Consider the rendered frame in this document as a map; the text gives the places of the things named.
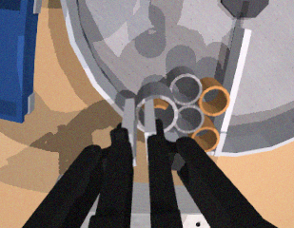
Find bronze bushing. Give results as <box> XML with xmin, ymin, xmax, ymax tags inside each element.
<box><xmin>153</xmin><ymin>99</ymin><xmax>169</xmax><ymax>109</ymax></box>
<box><xmin>197</xmin><ymin>77</ymin><xmax>230</xmax><ymax>116</ymax></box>
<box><xmin>187</xmin><ymin>115</ymin><xmax>220</xmax><ymax>152</ymax></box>

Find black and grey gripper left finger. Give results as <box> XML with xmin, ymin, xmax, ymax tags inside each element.
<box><xmin>22</xmin><ymin>98</ymin><xmax>137</xmax><ymax>228</ymax></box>

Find grey metal bushing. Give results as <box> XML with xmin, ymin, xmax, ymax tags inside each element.
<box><xmin>174</xmin><ymin>102</ymin><xmax>205</xmax><ymax>133</ymax></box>
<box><xmin>135</xmin><ymin>82</ymin><xmax>178</xmax><ymax>133</ymax></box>
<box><xmin>167</xmin><ymin>66</ymin><xmax>202</xmax><ymax>105</ymax></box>

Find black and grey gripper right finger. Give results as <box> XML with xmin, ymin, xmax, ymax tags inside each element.
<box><xmin>145</xmin><ymin>99</ymin><xmax>278</xmax><ymax>228</ymax></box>

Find blue crate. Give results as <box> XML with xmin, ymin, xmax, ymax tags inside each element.
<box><xmin>0</xmin><ymin>0</ymin><xmax>42</xmax><ymax>124</ymax></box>

